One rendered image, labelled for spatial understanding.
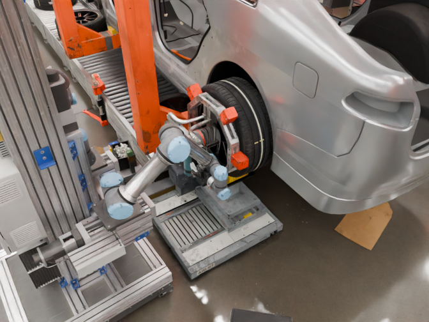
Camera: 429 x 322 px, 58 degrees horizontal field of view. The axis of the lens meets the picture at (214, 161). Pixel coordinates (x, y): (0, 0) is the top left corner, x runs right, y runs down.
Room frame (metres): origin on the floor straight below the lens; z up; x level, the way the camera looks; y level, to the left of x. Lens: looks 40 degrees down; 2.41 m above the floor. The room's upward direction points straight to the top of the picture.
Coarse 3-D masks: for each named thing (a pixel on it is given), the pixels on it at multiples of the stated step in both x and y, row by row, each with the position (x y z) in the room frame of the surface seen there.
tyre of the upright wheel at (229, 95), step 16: (240, 80) 2.25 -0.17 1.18; (224, 96) 2.08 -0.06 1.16; (240, 96) 2.08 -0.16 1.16; (256, 96) 2.11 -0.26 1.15; (240, 112) 1.98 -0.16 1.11; (256, 112) 2.01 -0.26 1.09; (240, 128) 1.92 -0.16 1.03; (256, 128) 1.95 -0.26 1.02; (240, 144) 1.92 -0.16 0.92; (256, 144) 1.90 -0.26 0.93; (272, 144) 1.96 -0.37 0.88; (256, 160) 1.90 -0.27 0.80
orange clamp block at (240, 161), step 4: (240, 152) 1.88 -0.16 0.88; (232, 156) 1.84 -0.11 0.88; (236, 156) 1.84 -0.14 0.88; (240, 156) 1.84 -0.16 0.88; (244, 156) 1.84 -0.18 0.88; (232, 160) 1.84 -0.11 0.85; (236, 160) 1.80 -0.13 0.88; (240, 160) 1.80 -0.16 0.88; (244, 160) 1.80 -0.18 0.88; (248, 160) 1.82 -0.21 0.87; (232, 164) 1.84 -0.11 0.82; (236, 164) 1.80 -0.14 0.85; (240, 164) 1.79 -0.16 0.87; (244, 164) 1.80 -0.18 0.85; (236, 168) 1.80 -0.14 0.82; (240, 168) 1.79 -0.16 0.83; (244, 168) 1.80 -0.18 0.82
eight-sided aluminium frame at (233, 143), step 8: (200, 96) 2.15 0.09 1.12; (208, 96) 2.15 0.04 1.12; (192, 104) 2.25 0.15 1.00; (208, 104) 2.07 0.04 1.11; (216, 104) 2.07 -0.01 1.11; (192, 112) 2.29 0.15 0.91; (216, 112) 1.99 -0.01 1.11; (224, 128) 1.92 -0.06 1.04; (232, 128) 1.94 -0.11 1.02; (232, 136) 1.92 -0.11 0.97; (232, 144) 1.86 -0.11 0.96; (232, 152) 1.86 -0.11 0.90; (232, 168) 1.86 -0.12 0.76
